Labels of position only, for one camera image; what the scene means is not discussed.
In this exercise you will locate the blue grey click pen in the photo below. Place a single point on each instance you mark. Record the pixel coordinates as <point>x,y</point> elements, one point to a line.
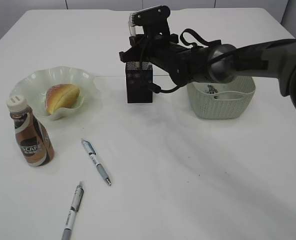
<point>90,150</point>

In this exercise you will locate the cream yellow click pen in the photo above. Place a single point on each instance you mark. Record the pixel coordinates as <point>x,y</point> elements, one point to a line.
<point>132,30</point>

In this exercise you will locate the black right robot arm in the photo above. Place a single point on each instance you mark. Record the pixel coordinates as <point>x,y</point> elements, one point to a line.
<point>272,59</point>

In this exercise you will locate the black mesh pen holder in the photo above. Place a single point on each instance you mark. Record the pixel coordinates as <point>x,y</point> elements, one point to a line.
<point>136,88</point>

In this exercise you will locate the golden bread roll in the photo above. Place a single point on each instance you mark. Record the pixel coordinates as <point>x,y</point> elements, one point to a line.
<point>61,96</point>

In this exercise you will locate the pale green wavy plate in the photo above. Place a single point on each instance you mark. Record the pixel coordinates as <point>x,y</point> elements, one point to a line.
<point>35,86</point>

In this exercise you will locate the smaller paper ball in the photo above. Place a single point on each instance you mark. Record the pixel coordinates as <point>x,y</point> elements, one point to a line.
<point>211,89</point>

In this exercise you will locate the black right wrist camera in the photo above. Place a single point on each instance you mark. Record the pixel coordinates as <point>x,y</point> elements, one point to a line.
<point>153,20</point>

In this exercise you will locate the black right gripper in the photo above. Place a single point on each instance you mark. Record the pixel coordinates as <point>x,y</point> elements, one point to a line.
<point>184,61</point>

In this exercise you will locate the white grey click pen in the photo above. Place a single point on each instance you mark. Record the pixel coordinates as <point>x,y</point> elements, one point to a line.
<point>74,208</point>

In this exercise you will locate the brown Nescafe coffee bottle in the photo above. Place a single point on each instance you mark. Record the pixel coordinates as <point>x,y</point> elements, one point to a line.
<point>31,136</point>

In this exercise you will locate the grey-green plastic basket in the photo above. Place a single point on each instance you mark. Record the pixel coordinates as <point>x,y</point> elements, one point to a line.
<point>230,102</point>

